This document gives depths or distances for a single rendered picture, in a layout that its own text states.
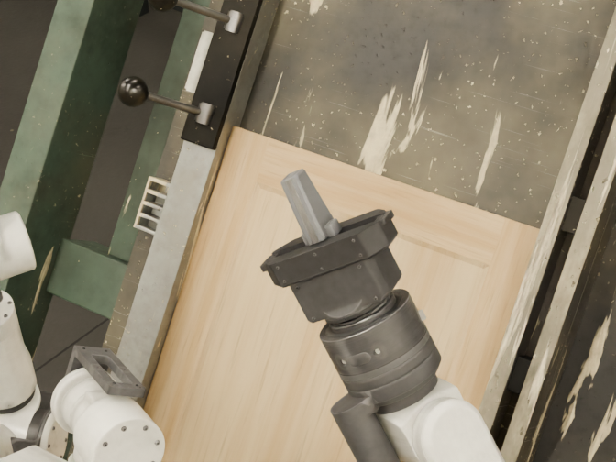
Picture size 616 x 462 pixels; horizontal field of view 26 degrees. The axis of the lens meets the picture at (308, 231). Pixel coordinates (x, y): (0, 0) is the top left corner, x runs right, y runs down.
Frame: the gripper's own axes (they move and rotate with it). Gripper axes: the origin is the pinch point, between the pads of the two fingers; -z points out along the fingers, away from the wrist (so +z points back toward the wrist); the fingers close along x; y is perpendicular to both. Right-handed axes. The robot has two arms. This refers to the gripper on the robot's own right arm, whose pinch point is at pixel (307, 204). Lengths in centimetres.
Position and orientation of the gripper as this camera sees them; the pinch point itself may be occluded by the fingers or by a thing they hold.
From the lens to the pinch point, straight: 114.6
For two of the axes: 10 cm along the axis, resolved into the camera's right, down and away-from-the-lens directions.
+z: 4.5, 8.7, 2.2
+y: 3.6, -4.0, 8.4
